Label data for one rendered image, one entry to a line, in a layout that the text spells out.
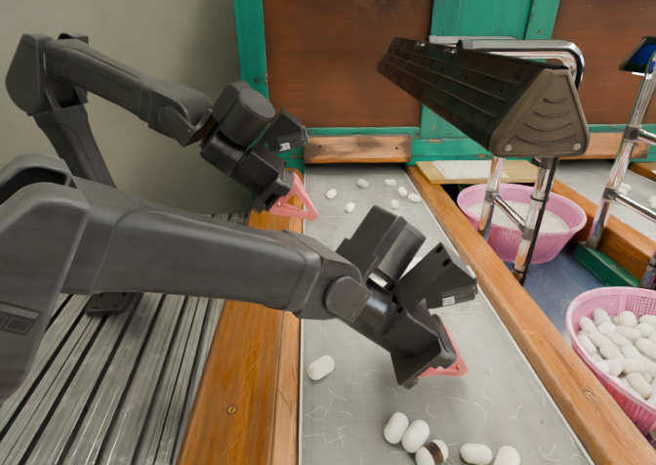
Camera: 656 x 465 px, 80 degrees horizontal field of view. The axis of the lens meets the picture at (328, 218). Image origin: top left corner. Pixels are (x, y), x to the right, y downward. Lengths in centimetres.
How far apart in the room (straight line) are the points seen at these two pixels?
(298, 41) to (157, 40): 98
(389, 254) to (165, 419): 38
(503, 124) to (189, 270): 27
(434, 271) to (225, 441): 27
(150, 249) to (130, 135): 184
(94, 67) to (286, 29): 55
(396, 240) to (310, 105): 75
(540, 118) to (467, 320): 36
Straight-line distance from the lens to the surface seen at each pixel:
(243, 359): 53
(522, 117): 35
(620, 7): 136
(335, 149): 108
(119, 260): 25
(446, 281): 42
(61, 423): 68
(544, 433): 54
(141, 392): 66
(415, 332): 43
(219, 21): 192
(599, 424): 54
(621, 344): 70
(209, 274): 28
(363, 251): 40
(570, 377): 58
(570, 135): 38
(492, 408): 54
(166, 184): 212
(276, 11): 110
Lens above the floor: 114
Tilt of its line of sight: 27 degrees down
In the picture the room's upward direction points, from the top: straight up
